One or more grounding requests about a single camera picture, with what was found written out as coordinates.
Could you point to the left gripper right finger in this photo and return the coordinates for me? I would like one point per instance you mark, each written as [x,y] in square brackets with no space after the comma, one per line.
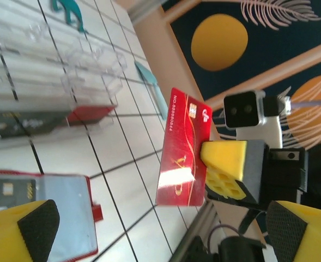
[307,237]

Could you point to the teal garden rake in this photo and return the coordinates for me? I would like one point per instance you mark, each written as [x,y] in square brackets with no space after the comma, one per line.
[73,11]

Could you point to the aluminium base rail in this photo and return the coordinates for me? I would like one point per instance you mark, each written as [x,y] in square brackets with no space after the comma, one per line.
[195,237]

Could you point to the black card with silver print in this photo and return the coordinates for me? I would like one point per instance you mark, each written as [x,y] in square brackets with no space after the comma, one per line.
[26,124]

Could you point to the plain red card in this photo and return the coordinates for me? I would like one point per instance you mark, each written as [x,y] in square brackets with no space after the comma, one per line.
[89,114]

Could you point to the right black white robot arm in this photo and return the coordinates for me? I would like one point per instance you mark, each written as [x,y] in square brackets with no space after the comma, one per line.
[236,251]

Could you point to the dark card with chip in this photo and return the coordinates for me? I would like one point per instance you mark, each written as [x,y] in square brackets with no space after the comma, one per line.
[10,191]

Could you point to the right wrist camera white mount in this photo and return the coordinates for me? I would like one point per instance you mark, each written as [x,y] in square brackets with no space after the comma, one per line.
[242,109]

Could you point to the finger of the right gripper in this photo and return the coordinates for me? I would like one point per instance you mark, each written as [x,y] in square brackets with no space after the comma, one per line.
[231,163]

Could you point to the light blue garden trowel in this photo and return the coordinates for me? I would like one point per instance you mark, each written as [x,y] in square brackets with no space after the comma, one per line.
[149,76]

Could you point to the clear acrylic organizer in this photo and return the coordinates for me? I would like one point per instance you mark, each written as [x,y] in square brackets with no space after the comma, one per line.
[40,68]

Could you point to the red leather card holder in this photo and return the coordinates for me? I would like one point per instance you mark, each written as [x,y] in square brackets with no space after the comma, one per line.
[67,207]

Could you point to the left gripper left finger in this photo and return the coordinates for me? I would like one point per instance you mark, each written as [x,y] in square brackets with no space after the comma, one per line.
[13,237]

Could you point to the red credit card gold print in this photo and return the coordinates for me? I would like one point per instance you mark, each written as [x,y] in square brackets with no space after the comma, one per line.
[179,142]

